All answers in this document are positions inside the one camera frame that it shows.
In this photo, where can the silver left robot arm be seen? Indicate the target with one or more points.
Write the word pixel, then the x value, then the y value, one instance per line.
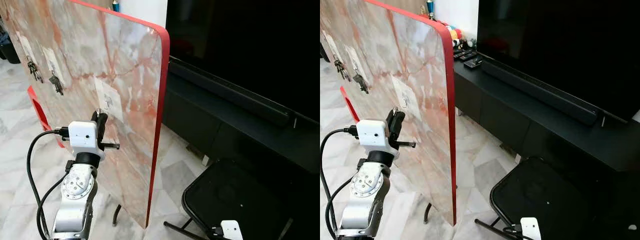
pixel 77 190
pixel 367 187

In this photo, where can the dark hanging key bunch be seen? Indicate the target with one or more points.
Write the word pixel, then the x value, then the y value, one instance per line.
pixel 361 83
pixel 56 84
pixel 342 70
pixel 35 70

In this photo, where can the marble folding table red rim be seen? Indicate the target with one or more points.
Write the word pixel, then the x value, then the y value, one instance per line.
pixel 420 60
pixel 125 65

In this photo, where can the wide black remote control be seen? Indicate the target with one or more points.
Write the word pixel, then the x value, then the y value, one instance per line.
pixel 462 52

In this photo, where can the flat black set-top box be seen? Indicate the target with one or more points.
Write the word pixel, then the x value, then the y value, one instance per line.
pixel 473 62

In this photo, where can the black bin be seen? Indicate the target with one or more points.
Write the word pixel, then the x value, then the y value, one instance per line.
pixel 323 52
pixel 7 50

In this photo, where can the yellow round plush toy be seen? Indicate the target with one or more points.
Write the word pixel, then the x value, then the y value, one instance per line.
pixel 453 34

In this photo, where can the tall blue gold trophy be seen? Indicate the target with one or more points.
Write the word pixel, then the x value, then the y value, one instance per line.
pixel 116 5
pixel 429 9

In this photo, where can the long black soundbar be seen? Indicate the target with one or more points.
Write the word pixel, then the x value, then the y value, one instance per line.
pixel 235 95
pixel 540 90

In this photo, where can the black TV console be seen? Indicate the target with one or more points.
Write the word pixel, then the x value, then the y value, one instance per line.
pixel 250 145
pixel 550 135

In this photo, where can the black folding stool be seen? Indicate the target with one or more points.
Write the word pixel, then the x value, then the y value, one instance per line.
pixel 545 192
pixel 235 195

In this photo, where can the black flat television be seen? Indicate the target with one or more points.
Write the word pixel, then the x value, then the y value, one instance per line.
pixel 250 45
pixel 560 45

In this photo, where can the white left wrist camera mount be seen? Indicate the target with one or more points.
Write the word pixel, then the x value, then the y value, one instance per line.
pixel 84 137
pixel 372 136

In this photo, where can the white adhesive wall hook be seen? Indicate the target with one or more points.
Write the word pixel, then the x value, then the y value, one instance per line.
pixel 112 102
pixel 24 42
pixel 330 42
pixel 407 97
pixel 356 59
pixel 52 60

